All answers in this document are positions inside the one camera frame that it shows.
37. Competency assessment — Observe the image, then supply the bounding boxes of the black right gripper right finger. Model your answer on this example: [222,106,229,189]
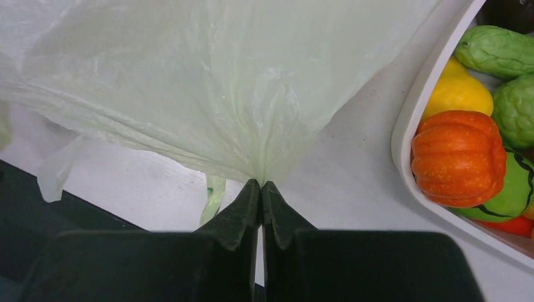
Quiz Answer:
[261,182,484,301]

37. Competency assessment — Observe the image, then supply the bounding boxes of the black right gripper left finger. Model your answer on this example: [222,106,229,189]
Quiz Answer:
[19,179,260,301]

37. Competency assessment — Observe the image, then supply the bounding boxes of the pale green plastic grocery bag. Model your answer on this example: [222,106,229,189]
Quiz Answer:
[1,1,438,224]

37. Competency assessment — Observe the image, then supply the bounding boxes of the white vegetable basket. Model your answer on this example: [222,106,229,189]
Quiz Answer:
[391,1,533,272]

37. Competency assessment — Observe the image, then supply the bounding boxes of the orange toy pumpkin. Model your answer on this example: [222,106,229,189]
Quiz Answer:
[411,110,507,208]

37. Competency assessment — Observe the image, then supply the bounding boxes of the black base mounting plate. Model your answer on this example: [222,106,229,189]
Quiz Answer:
[1,162,138,282]

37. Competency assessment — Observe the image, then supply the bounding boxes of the red toy chili pepper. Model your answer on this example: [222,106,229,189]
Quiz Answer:
[475,216,533,238]

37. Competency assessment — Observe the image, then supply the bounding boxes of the green striped toy melon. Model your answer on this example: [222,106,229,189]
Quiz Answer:
[450,147,533,223]

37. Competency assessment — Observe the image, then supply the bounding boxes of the yellow toy pear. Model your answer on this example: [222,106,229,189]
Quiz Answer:
[421,57,494,121]

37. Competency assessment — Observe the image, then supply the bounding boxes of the light green toy cabbage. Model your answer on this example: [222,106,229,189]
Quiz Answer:
[492,74,533,148]

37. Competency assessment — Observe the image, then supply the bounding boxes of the light green toy gourd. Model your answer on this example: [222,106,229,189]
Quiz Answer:
[454,25,533,79]

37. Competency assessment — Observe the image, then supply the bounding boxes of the dark toy eggplant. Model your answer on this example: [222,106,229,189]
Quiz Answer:
[476,0,533,34]

